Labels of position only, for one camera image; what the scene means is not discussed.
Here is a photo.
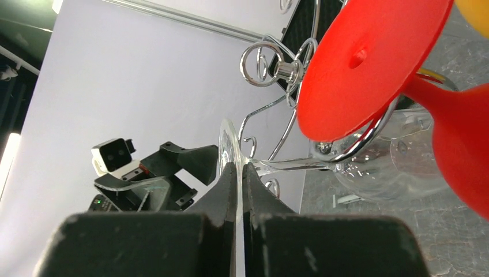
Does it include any chrome wine glass rack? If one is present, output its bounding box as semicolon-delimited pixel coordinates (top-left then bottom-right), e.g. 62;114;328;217
237;0;459;200

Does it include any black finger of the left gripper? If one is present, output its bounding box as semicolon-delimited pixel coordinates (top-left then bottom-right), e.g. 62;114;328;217
176;145;218;186

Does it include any yellow plastic wine glass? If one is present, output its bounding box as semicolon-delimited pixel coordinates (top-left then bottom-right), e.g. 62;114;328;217
455;0;488;39

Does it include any red plastic wine glass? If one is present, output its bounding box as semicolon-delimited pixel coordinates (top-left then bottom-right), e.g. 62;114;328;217
297;1;488;218

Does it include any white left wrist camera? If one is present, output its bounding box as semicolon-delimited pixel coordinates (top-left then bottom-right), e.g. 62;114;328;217
91;138;140;177

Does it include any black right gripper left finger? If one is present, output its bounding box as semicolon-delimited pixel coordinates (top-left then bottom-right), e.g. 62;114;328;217
33;163;238;276

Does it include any black poker chip case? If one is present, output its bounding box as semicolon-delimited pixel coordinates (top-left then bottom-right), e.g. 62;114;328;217
267;0;345;92

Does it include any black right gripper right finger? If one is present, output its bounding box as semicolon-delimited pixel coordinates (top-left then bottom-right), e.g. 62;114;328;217
242;164;429;276

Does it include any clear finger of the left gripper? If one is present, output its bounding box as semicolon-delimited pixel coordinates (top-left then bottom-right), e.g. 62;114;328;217
94;177;172;212

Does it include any clear wine glass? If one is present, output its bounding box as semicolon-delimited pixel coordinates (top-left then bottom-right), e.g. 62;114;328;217
219;108;454;212

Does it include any aluminium frame post left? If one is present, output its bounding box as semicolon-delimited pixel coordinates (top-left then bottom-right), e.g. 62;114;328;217
106;0;265;43

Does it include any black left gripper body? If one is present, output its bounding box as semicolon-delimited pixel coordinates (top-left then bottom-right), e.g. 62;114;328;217
88;141;206;212

